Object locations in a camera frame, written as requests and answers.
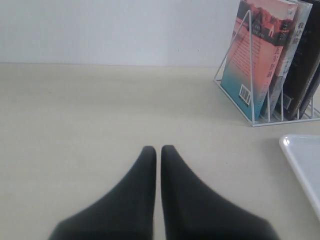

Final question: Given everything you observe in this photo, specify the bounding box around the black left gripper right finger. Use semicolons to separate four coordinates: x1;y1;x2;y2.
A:
160;145;276;240

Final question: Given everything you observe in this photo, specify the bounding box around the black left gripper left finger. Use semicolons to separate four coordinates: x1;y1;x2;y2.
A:
49;146;157;240

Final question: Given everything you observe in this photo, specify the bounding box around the blue book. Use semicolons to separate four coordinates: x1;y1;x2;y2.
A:
299;73;320;119

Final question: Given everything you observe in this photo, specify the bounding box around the black brown book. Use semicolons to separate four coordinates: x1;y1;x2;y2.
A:
283;0;320;120

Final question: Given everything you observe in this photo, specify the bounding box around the pink and teal book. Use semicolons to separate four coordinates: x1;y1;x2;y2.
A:
220;0;298;121

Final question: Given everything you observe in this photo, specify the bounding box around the grey white book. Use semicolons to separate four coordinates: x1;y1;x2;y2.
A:
260;0;313;119

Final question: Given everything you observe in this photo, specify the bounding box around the white plastic tray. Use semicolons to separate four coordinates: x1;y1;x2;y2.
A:
279;134;320;218

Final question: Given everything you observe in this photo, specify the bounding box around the white wire book rack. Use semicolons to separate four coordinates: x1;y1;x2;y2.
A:
213;9;320;127

